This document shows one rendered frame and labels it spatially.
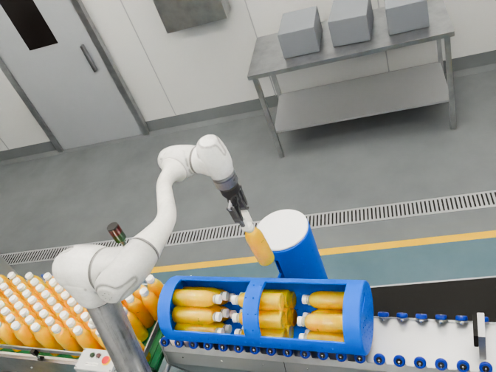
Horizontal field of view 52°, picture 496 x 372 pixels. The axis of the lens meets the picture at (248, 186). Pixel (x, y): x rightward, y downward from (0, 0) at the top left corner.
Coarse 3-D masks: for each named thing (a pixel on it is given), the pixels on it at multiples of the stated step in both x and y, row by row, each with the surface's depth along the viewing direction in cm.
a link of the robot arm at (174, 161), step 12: (168, 156) 184; (180, 156) 183; (168, 168) 181; (180, 168) 182; (168, 180) 177; (180, 180) 186; (156, 192) 173; (168, 192) 170; (168, 204) 162; (156, 216) 158; (168, 216) 158; (156, 228) 152; (168, 228) 155; (144, 240) 147; (156, 240) 149; (156, 252) 148
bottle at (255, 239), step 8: (248, 232) 205; (256, 232) 205; (248, 240) 206; (256, 240) 205; (264, 240) 208; (256, 248) 208; (264, 248) 209; (256, 256) 212; (264, 256) 211; (272, 256) 214; (264, 264) 214
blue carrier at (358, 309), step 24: (168, 288) 224; (240, 288) 233; (264, 288) 228; (288, 288) 223; (312, 288) 219; (336, 288) 214; (360, 288) 194; (168, 312) 219; (360, 312) 188; (168, 336) 224; (192, 336) 218; (216, 336) 212; (240, 336) 207; (360, 336) 187
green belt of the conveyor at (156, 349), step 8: (152, 328) 254; (160, 336) 249; (144, 344) 248; (152, 344) 247; (16, 352) 271; (24, 352) 269; (40, 352) 265; (152, 352) 243; (160, 352) 243; (152, 360) 240; (160, 360) 242
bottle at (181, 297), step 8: (176, 296) 223; (184, 296) 222; (192, 296) 220; (200, 296) 219; (208, 296) 218; (176, 304) 224; (184, 304) 222; (192, 304) 221; (200, 304) 219; (208, 304) 218
